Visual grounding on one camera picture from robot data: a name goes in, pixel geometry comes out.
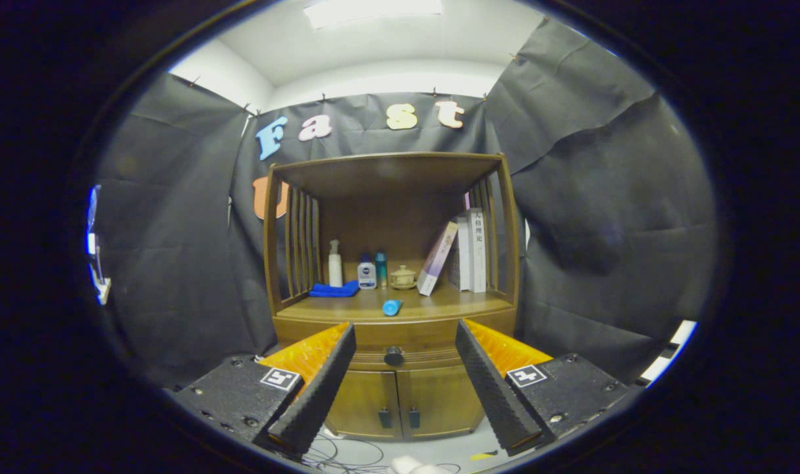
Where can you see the yellow tape piece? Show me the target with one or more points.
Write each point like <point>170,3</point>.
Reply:
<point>484,455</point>

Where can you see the wooden drawer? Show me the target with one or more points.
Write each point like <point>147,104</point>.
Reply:
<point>406,332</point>

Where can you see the white book printed spine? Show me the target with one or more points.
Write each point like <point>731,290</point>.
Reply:
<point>477,257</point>

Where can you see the wooden cabinet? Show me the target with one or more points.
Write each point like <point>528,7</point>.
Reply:
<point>386,174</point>

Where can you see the teal bottle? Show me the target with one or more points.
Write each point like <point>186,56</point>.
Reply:
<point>381,270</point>

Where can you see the blue tube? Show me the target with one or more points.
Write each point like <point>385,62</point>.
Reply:
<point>391,307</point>

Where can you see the wooden cabinet door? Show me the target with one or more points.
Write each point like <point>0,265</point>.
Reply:
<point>367,401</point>
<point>439,401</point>

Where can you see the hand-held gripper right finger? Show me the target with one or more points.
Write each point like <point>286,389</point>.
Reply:
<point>492,388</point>

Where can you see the white lotion bottle blue cap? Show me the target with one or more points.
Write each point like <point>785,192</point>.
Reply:
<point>367,276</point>

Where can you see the black and white striped board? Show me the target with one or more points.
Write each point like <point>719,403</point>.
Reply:
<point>683,332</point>

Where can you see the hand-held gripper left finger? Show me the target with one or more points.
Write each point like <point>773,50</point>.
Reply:
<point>320,388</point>

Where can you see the wooden countertop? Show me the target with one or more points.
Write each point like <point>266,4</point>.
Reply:
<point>439,303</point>

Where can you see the white and blue stand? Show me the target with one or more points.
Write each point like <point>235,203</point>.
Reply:
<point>102,289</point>

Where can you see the white object on floor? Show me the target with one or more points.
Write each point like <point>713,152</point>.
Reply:
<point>406,466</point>

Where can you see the white book patterned cover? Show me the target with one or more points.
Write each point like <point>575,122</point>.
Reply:
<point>464,257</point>

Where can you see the purple book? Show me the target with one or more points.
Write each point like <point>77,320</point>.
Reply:
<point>437,260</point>

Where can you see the black round drawer knob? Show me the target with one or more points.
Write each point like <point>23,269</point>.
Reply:
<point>394,356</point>

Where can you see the blue folded cloth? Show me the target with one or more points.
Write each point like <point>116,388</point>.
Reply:
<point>334,289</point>

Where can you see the beige lidded tea cup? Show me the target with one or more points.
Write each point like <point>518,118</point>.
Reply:
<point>403,279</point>

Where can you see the white pump bottle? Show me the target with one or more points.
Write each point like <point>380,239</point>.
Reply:
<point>335,271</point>

